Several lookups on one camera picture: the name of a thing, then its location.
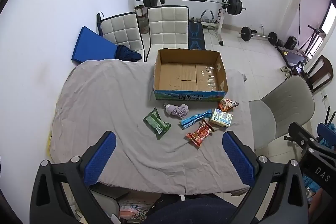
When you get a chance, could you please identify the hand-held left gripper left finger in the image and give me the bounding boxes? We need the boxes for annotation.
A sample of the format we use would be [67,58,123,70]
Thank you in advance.
[29,131,117,224]

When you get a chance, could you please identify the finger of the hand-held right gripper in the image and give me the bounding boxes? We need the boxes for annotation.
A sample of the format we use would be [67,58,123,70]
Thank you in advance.
[284,122,322,147]
[316,123,336,148]

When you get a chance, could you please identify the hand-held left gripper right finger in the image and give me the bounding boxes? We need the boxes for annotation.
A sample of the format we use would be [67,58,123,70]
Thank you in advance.
[222,131,309,224]

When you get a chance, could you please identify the yellow blue tissue pack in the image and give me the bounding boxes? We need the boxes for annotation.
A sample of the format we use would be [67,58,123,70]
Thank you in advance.
[209,108,233,128]

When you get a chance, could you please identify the red snack packet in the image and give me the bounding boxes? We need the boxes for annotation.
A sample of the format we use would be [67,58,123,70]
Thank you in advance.
[186,120,215,147]

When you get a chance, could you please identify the orange snack packet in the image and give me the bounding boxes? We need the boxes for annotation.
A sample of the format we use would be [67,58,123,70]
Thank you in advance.
[218,98,239,111]

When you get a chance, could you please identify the long blue packet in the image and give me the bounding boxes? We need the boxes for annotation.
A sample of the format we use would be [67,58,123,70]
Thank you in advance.
[180,109,213,130]

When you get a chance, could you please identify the green snack packet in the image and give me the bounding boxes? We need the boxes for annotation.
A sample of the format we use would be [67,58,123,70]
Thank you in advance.
[142,107,172,140]

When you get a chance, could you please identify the light purple cloth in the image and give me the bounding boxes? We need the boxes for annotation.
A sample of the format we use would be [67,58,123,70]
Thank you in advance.
[164,103,189,119]

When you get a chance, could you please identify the cardboard box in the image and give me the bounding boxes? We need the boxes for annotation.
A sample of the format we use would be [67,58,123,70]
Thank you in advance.
[153,48,229,103]

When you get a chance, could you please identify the person's right forearm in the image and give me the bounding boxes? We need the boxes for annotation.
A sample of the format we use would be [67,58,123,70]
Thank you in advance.
[310,189,336,224]

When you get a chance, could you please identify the beige plastic chair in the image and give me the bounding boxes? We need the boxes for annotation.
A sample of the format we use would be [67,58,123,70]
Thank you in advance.
[248,75,315,149]

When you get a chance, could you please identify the colourful printed bag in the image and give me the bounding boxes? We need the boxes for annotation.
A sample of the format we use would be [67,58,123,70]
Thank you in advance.
[119,200,154,221]

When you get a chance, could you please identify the brown wooden chair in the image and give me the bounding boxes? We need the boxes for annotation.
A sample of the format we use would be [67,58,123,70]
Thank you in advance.
[306,55,334,93]

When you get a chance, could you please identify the person's dark blue trousers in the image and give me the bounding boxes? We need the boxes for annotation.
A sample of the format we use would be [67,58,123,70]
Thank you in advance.
[142,194,252,224]

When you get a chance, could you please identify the black treadmill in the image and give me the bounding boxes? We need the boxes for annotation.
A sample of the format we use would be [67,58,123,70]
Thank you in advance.
[275,44,310,67]

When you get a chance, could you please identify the black speaker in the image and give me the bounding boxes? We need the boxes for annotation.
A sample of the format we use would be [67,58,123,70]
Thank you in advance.
[285,36,298,51]

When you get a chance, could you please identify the black keyboard stand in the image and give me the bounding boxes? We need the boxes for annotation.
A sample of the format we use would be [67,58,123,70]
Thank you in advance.
[299,25,326,54]

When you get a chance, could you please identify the dark blue garment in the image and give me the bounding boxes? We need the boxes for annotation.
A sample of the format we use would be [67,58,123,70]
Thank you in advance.
[115,44,142,62]

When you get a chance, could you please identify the blue foam mat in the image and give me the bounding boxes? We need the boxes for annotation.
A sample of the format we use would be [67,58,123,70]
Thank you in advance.
[71,26,118,65]

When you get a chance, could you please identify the short barbell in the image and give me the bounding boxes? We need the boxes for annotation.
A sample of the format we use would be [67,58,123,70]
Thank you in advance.
[238,26,279,45]

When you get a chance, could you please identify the black blue bench pad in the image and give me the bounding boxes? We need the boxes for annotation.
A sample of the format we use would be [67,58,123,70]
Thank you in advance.
[188,22,206,51]

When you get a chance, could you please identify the white quilted chair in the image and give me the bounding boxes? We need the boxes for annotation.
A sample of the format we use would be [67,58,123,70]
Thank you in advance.
[99,12,145,62]
[144,6,190,62]

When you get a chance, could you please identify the white barbell rack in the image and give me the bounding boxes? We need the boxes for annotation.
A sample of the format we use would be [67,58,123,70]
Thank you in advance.
[157,0,234,46]

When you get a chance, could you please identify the brown wooden stool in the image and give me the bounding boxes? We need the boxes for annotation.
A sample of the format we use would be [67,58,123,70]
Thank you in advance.
[134,5,146,18]

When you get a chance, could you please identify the blue folded frame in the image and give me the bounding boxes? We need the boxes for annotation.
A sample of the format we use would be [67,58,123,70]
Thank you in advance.
[96,12,105,36]

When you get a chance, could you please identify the grey exercise handle frame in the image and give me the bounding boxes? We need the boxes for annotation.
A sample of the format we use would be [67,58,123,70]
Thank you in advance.
[201,9,215,23]

